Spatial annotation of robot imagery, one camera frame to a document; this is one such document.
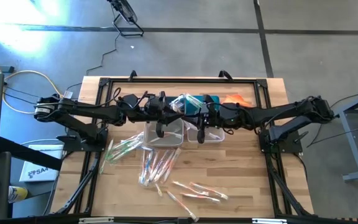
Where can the beige plastic bin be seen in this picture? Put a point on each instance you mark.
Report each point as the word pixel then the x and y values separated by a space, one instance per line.
pixel 149 140

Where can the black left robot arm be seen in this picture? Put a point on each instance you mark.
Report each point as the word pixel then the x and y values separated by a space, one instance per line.
pixel 82 109

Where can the white metal plate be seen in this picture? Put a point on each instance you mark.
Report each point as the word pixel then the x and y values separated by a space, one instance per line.
pixel 269 221
pixel 96 220

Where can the teal plastic bin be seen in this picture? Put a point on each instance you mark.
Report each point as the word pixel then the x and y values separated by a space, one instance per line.
pixel 194 108

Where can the yellow can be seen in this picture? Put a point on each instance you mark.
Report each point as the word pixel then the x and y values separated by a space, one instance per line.
pixel 17 193

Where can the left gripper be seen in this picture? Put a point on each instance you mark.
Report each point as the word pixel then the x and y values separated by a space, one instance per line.
pixel 154 117

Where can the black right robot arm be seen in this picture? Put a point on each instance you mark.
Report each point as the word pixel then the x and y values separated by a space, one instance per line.
pixel 275 113

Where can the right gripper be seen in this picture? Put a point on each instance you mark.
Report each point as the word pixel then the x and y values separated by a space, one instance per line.
pixel 213 118

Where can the clear plastic bin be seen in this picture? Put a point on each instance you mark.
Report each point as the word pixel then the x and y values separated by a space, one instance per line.
pixel 217 129

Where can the white printed box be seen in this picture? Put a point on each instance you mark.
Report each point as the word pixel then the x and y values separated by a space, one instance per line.
pixel 42 168

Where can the black floor fan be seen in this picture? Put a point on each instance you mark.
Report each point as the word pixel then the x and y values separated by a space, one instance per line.
pixel 126 11

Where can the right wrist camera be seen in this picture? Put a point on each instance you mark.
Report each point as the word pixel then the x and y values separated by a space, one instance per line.
pixel 230 115

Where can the orange cloth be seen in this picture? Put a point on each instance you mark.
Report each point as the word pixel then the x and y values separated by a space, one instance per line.
pixel 233 99

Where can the grey metal stand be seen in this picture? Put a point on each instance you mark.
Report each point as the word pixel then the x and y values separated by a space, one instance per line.
pixel 351 146

